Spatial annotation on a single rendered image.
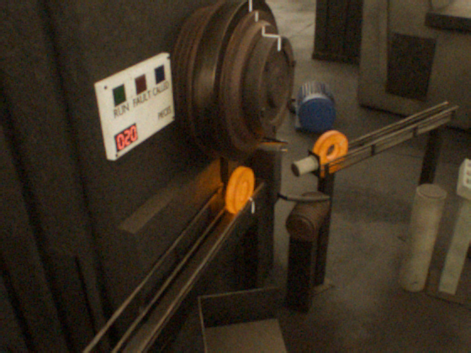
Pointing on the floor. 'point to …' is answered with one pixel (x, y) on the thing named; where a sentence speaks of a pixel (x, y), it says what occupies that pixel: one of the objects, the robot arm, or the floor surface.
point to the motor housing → (303, 250)
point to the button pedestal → (454, 257)
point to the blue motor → (314, 108)
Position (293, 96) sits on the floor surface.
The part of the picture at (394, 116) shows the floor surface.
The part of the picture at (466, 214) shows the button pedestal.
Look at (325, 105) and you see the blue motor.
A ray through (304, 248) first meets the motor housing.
